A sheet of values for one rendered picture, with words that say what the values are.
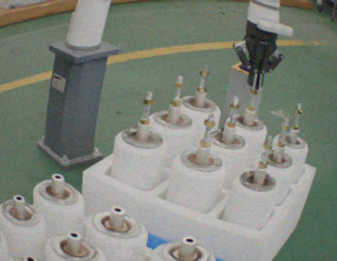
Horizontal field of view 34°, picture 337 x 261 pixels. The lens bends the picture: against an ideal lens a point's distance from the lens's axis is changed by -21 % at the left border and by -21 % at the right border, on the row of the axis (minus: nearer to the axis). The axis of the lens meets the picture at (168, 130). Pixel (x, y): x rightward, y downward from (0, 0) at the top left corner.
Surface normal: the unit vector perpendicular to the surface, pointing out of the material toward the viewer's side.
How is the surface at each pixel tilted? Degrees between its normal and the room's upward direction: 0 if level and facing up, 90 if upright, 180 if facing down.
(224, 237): 90
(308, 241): 0
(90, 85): 90
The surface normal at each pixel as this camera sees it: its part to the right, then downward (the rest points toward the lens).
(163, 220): -0.46, 0.29
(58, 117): -0.69, 0.18
